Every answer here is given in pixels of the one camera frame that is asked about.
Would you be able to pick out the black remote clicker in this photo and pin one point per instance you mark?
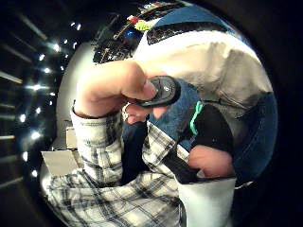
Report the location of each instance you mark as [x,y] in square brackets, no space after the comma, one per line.
[165,90]

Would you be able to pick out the yellow-green object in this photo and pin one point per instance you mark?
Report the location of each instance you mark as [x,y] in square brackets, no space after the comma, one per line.
[143,25]

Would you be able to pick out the small red object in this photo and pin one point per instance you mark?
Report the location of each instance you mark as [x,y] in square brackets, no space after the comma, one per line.
[133,19]

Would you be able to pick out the white and beige cloth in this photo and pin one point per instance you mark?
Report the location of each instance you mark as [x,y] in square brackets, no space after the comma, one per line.
[202,60]

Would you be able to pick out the black speckled strip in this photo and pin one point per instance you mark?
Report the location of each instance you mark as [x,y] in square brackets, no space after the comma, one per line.
[183,30]

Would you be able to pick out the small cardboard box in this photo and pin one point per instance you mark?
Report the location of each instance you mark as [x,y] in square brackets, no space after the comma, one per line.
[70,138]

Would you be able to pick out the the person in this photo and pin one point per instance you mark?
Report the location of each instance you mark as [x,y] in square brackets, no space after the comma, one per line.
[126,201]

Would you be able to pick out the group of ceiling lamps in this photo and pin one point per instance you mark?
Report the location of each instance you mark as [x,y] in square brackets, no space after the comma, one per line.
[47,71]

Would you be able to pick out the open cardboard box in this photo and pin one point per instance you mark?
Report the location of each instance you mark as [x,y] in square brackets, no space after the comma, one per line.
[60,162]

